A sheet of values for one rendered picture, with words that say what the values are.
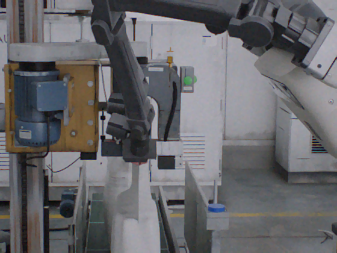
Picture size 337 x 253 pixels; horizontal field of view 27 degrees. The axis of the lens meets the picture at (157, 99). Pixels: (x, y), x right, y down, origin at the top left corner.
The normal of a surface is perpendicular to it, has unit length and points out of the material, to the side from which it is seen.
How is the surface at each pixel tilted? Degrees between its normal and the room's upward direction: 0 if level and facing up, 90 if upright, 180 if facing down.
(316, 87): 90
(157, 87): 90
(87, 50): 90
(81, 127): 90
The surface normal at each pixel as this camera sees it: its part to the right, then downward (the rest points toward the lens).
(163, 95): 0.07, 0.14
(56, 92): 0.48, 0.12
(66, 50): 0.67, 0.11
